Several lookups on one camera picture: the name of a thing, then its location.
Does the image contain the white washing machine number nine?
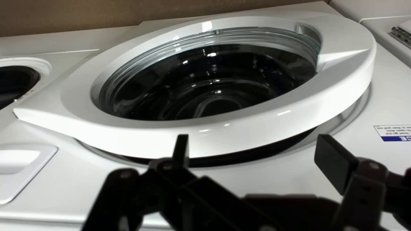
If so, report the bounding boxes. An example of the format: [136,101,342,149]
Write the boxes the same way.
[0,37,66,130]

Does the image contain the white washing machine plain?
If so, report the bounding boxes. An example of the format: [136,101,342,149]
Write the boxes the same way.
[328,0,411,70]

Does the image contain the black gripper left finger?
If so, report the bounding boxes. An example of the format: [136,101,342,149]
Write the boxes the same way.
[82,134,275,231]

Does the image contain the white round washer door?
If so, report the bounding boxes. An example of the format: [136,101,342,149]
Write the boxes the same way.
[12,16,380,161]

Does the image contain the white washing machine with bottles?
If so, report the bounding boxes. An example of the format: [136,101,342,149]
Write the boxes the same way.
[0,0,411,231]

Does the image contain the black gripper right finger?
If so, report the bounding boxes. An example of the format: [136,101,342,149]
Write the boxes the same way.
[314,134,411,231]

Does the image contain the blue white label sticker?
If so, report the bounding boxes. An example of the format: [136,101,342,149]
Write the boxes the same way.
[373,124,411,144]

